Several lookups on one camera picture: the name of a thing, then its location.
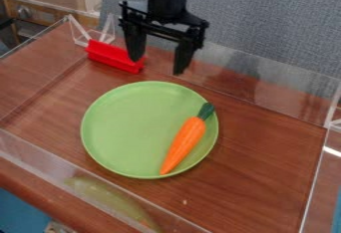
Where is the clear acrylic enclosure wall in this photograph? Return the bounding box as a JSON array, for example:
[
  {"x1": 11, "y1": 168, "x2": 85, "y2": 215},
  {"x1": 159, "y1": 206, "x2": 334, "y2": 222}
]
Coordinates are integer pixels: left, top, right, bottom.
[{"x1": 0, "y1": 21, "x2": 341, "y2": 233}]

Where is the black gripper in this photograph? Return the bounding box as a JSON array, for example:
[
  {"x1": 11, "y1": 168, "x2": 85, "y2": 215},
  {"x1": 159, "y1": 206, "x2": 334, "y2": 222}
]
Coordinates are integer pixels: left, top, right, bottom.
[{"x1": 119, "y1": 1, "x2": 208, "y2": 75}]

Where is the red plastic block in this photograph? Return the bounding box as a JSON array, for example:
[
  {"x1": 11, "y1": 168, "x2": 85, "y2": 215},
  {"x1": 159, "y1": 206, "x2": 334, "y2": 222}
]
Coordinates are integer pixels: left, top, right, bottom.
[{"x1": 85, "y1": 40, "x2": 146, "y2": 74}]

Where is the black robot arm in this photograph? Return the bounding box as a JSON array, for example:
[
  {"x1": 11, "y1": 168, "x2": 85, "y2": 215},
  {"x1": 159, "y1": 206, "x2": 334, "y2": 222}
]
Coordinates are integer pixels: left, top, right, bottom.
[{"x1": 119, "y1": 0, "x2": 208, "y2": 75}]

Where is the green round plate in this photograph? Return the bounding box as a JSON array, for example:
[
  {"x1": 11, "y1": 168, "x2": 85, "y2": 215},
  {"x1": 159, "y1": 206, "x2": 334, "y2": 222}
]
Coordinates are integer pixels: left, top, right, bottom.
[{"x1": 80, "y1": 81, "x2": 218, "y2": 179}]

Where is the orange toy carrot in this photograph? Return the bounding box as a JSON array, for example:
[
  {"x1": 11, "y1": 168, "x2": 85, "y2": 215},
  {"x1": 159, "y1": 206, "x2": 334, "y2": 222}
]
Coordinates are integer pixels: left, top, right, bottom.
[{"x1": 160, "y1": 103, "x2": 214, "y2": 175}]

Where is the clear acrylic triangular bracket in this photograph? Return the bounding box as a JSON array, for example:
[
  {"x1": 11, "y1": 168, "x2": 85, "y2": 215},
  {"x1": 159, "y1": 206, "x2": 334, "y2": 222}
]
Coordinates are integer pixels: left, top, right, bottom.
[{"x1": 67, "y1": 14, "x2": 116, "y2": 47}]

